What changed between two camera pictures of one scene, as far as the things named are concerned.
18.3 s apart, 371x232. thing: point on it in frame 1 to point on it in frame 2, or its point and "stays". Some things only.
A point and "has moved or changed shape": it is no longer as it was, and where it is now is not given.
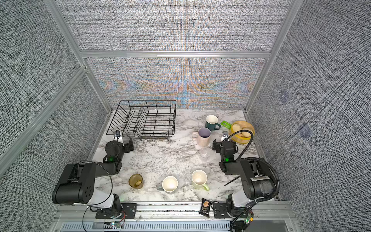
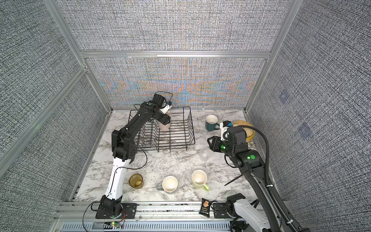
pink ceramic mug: (203, 136) to (165, 127)
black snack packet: (205, 207) stays
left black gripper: (126, 146) to (165, 120)
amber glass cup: (135, 181) stays
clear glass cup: (204, 153) stays
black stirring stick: (232, 180) stays
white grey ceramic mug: (169, 184) stays
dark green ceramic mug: (211, 123) stays
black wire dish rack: (144, 119) has moved or changed shape
